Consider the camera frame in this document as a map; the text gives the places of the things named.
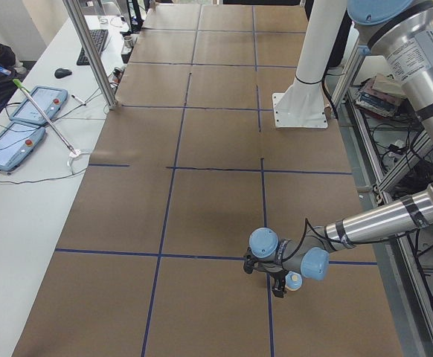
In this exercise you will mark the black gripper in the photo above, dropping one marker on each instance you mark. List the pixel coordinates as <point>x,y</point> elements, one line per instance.
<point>274,276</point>

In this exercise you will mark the small metal cup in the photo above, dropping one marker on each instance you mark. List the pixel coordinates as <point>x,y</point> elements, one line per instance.
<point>128,45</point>

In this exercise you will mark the lower blue teach pendant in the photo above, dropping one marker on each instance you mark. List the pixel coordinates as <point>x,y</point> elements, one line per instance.
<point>17,141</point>

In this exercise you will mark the stack of books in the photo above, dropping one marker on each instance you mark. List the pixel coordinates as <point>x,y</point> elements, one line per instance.
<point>381,95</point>

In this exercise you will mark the blue and cream bell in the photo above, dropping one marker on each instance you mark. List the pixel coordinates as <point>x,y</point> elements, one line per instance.
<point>294,281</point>

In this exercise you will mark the aluminium side frame rail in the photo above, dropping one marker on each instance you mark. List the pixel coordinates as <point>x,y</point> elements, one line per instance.
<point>382,153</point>

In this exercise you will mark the blue teach pendant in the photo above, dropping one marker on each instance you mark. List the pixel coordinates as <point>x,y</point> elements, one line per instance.
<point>50,100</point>
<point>17,141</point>

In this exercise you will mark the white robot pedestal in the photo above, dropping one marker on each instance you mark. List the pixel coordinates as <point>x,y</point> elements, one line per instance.
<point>302,104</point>

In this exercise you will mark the aluminium frame post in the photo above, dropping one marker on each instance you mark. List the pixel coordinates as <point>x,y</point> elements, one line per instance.
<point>79,22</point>

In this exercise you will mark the black computer mouse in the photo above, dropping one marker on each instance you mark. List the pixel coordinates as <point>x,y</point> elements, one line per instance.
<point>62,73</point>

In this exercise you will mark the upper blue teach pendant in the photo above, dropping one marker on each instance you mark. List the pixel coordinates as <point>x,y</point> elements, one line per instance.
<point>50,100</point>

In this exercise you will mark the green handled metal rod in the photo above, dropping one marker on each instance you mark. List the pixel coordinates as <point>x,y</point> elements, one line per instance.
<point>74,153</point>

